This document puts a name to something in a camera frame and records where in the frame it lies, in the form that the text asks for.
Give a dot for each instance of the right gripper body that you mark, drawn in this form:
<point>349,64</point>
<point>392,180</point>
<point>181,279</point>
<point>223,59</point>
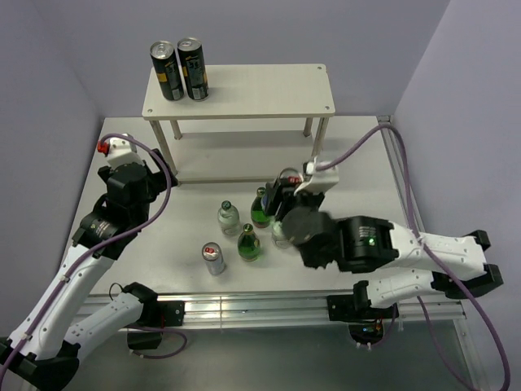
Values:
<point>313,200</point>

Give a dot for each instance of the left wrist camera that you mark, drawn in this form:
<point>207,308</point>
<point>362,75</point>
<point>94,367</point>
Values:
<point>118,148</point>

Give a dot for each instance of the black can right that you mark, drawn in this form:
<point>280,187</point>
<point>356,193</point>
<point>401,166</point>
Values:
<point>191,56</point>

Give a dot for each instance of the black can left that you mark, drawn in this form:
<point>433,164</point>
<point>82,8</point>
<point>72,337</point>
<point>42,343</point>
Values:
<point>164,60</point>

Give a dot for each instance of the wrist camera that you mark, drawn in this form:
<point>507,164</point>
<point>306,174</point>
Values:
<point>316,181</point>
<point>118,148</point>

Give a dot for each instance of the white two-tier shelf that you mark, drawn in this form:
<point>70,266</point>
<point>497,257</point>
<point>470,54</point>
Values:
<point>260,89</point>

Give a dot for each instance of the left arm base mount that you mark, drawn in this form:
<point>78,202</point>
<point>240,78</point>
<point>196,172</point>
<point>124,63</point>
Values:
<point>145,335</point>

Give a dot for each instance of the clear soda bottle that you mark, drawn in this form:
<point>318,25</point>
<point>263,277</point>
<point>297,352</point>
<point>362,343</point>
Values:
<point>278,237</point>
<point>228,219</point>

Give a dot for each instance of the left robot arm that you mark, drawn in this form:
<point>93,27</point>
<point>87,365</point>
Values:
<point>47,348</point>

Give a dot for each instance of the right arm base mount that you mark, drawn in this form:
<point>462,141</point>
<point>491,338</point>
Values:
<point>365,328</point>

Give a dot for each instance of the silver can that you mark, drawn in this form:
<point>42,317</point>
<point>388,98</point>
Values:
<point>213,258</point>
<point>291,175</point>

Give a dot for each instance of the green glass bottle front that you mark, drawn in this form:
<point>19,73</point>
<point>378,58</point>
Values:
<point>249,246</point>

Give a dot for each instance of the green glass bottle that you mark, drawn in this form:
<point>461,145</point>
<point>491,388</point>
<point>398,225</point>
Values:
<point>249,246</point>
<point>257,214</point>

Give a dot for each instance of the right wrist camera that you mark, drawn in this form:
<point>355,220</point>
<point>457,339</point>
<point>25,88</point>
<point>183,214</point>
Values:
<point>316,181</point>

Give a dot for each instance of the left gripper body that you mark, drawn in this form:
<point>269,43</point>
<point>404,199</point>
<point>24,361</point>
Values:
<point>155,181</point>

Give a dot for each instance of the black can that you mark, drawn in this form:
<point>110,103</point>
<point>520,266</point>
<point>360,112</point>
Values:
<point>191,56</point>
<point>164,60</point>

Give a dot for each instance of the green glass bottle rear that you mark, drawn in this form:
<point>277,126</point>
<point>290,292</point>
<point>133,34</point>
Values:
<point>257,214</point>

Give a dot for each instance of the aluminium rail frame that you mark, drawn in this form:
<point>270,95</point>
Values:
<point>277,290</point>

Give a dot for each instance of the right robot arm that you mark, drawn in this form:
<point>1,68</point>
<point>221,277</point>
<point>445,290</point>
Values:
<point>422,263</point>

